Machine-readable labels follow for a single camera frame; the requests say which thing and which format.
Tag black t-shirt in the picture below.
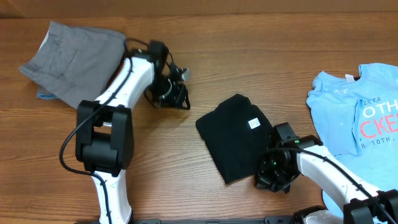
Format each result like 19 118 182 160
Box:
196 94 272 184

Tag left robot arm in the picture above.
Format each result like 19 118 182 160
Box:
74 40 190 223

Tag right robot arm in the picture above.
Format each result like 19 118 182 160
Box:
255 123 397 223

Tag light blue printed t-shirt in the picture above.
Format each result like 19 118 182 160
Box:
305 63 398 224

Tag folded grey shorts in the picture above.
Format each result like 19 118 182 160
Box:
19 21 126 108

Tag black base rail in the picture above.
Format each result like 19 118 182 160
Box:
74 214 299 224

